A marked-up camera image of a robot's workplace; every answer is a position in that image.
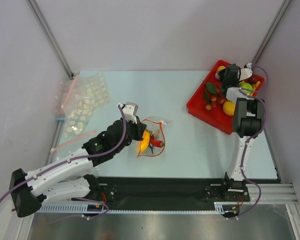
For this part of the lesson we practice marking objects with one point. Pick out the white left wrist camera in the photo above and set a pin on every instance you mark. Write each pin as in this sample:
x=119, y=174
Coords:
x=129, y=111

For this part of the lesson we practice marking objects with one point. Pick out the purple onion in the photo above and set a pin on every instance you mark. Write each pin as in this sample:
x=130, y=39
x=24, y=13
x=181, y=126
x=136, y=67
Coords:
x=217, y=76

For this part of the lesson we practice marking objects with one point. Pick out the yellow lemon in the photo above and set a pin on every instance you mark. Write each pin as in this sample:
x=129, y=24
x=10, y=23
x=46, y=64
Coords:
x=229, y=108

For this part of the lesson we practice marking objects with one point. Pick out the clear zip bag orange zipper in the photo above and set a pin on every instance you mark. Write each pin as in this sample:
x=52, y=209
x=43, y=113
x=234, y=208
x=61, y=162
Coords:
x=153, y=123

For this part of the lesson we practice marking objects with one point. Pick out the bag of white slices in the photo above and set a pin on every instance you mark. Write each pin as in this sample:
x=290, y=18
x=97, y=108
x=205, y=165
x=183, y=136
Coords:
x=85, y=94

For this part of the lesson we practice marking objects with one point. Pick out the red plastic tray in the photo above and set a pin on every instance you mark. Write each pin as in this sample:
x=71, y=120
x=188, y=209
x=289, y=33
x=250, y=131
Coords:
x=227, y=100

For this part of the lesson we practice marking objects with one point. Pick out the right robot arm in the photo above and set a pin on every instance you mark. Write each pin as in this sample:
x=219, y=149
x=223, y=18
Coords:
x=248, y=122

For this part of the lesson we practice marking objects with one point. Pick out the pink zipper empty bag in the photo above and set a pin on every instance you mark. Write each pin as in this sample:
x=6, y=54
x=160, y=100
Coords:
x=67, y=146

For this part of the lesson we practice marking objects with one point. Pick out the red lychee cluster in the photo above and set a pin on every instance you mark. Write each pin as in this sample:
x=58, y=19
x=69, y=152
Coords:
x=212, y=96

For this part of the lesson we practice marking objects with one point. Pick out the white cable duct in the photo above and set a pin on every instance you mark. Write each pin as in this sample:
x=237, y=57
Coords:
x=95, y=208

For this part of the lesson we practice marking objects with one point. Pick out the left aluminium frame post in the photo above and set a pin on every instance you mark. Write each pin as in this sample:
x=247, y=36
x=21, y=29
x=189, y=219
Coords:
x=44, y=25

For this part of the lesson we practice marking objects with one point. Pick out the right aluminium frame post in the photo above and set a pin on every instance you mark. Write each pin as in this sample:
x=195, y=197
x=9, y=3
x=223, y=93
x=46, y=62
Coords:
x=283, y=9

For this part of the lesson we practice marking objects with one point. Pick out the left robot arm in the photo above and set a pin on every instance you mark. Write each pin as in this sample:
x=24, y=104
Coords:
x=33, y=189

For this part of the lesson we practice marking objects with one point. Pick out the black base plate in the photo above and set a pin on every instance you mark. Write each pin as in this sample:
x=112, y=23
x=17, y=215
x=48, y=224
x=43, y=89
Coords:
x=156, y=193

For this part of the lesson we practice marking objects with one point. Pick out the orange yellow mango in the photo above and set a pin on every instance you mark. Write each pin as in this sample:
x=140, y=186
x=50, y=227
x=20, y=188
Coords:
x=144, y=143

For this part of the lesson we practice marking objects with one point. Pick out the green apple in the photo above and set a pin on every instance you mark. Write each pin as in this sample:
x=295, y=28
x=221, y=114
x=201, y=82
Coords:
x=247, y=88

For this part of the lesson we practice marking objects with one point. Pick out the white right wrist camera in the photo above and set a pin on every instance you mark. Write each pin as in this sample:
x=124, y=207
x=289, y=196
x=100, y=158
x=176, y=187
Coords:
x=246, y=72

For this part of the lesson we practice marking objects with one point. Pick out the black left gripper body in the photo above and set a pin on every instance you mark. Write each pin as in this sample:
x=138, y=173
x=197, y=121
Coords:
x=134, y=132

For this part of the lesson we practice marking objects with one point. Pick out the red chili pepper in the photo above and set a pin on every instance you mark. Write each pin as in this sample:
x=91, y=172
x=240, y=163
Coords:
x=156, y=143

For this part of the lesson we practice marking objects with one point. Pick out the dark plum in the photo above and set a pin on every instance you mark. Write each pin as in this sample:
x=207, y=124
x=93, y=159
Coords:
x=253, y=80

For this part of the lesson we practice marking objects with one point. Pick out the aluminium frame post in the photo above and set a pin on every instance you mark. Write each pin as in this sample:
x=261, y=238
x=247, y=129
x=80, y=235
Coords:
x=44, y=25
x=283, y=9

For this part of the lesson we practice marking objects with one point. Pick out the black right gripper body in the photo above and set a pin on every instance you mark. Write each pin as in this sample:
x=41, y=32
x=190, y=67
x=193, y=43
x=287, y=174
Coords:
x=230, y=75

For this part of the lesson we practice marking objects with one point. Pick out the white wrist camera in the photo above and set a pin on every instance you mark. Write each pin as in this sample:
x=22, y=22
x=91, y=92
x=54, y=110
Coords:
x=246, y=72
x=129, y=111

